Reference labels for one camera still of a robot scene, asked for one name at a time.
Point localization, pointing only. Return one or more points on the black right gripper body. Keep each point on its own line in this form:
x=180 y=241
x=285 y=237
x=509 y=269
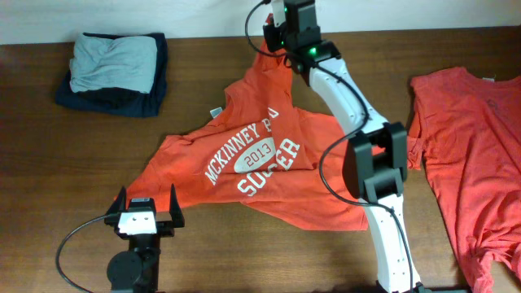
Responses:
x=277 y=37

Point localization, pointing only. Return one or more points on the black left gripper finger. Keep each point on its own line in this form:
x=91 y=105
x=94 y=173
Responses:
x=119 y=204
x=175 y=210

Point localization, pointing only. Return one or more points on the orange McKinney soccer t-shirt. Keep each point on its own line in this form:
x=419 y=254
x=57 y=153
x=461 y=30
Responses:
x=262 y=152

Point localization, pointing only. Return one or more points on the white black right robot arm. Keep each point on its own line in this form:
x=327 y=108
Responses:
x=375 y=165

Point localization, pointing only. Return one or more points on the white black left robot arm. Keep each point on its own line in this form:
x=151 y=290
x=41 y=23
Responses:
x=136 y=270

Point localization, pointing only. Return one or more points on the dark navy folded garment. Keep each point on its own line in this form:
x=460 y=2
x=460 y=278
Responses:
x=118 y=101

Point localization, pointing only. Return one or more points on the light grey folded garment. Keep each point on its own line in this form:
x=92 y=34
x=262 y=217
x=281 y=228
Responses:
x=126 y=62

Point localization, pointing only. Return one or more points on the plain orange t-shirt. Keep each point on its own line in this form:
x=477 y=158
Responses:
x=466 y=134

